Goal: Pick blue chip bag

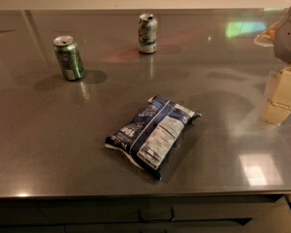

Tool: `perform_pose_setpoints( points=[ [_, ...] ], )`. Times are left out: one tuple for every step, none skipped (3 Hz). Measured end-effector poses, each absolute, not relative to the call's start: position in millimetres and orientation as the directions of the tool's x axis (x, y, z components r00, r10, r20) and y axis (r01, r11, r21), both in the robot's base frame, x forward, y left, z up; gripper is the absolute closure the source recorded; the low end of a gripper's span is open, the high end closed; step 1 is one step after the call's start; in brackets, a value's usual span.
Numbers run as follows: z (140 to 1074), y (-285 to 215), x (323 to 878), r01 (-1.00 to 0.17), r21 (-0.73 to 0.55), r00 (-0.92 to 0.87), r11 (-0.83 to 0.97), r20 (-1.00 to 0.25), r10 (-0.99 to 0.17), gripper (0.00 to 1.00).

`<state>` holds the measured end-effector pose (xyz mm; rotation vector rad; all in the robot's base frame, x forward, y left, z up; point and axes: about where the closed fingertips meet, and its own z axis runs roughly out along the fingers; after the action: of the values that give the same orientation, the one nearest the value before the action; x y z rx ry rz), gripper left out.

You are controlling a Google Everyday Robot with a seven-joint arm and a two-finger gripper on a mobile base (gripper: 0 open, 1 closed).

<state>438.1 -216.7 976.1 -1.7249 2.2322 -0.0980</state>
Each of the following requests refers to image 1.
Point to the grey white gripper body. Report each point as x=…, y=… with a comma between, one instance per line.
x=289, y=36

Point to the blue chip bag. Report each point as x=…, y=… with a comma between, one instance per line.
x=148, y=138

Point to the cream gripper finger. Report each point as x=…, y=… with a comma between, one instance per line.
x=277, y=107
x=267, y=37

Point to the white green soda can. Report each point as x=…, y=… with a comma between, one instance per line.
x=147, y=33

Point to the dark drawer handle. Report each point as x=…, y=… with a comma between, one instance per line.
x=156, y=214

